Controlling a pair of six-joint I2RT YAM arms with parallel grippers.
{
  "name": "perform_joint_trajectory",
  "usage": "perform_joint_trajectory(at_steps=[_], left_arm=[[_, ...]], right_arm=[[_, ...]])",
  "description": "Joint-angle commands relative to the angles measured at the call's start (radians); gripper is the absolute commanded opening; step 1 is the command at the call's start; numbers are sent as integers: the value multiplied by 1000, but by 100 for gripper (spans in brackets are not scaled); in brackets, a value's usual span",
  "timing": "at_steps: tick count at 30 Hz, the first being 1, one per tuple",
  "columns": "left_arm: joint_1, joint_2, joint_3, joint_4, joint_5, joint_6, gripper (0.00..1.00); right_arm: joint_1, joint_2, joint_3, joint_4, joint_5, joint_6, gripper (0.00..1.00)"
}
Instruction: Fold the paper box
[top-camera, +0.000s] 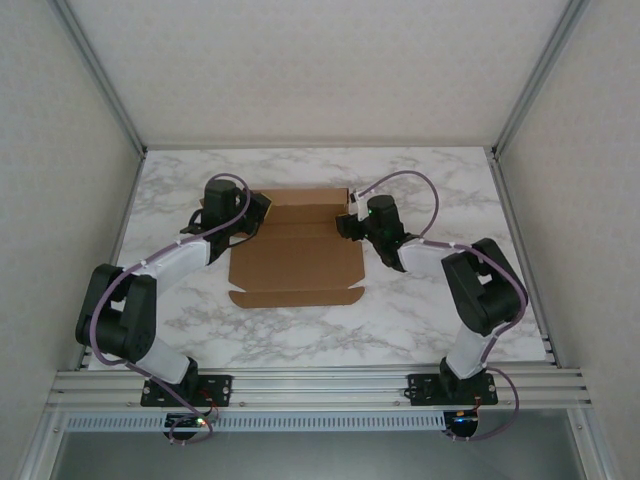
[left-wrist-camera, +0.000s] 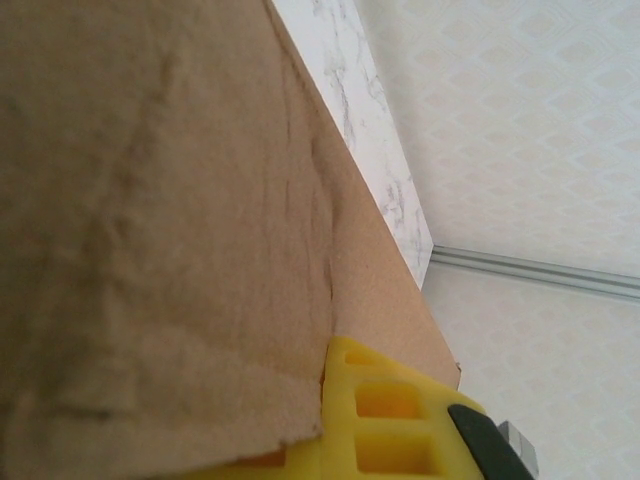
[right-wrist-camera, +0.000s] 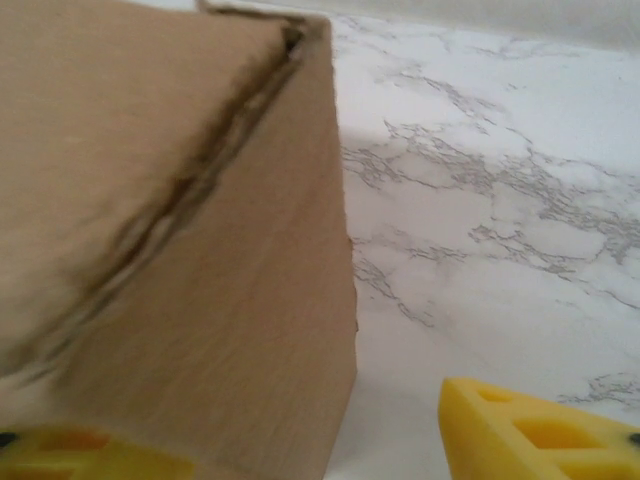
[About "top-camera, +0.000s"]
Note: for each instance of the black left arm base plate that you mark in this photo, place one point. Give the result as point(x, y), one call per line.
point(220, 390)

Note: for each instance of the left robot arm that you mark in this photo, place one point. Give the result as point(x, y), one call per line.
point(175, 262)

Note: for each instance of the aluminium side rail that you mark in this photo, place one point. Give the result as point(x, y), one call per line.
point(112, 250)
point(525, 260)

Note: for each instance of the brown cardboard box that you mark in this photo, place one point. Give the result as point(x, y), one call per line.
point(295, 255)

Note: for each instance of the aluminium mounting rail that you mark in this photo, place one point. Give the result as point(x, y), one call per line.
point(320, 387)

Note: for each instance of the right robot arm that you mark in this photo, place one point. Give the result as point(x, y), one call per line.
point(480, 295)

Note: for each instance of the aluminium lower frame post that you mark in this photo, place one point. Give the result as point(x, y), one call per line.
point(595, 445)
point(42, 445)

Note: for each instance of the aluminium frame upright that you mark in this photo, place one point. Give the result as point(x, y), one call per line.
point(540, 75)
point(100, 75)

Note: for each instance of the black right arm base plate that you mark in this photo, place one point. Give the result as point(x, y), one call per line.
point(425, 390)

